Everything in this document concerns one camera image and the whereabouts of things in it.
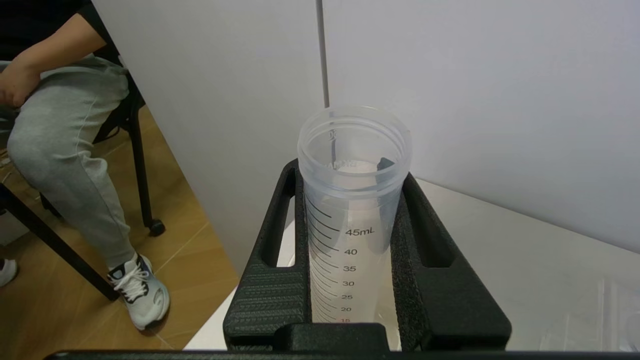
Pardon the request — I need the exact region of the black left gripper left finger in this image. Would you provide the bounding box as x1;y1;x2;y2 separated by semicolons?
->
223;159;313;351

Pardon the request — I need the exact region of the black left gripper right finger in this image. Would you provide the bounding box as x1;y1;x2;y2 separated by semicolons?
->
391;172;513;351

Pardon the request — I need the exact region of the test tube with red pigment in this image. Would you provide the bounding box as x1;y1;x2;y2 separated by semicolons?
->
297;105;413;323

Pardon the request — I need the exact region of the bare bystander forearm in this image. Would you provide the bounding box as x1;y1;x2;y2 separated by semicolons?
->
12;12;108;81

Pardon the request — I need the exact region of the clear acrylic test tube rack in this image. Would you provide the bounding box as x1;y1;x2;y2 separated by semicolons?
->
537;277;640;351

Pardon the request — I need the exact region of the bare bystander hand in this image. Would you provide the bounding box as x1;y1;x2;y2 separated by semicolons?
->
0;57;43;108

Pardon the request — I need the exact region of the blue white paper cup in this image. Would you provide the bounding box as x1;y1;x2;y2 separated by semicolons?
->
276;165;403;351

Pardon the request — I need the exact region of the grey white sneaker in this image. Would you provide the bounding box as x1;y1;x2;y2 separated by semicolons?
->
107;254;171;331
0;259;18;288

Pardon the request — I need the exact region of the black wheeled chair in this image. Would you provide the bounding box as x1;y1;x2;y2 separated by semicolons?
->
40;0;166;237

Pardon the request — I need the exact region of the black tripod stand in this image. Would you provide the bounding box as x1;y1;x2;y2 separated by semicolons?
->
0;184;120;302

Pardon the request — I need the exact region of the grey fabric object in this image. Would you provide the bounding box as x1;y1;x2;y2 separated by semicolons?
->
0;55;136;271

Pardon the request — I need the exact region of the black shirt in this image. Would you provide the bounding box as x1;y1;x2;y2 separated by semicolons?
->
0;0;98;61

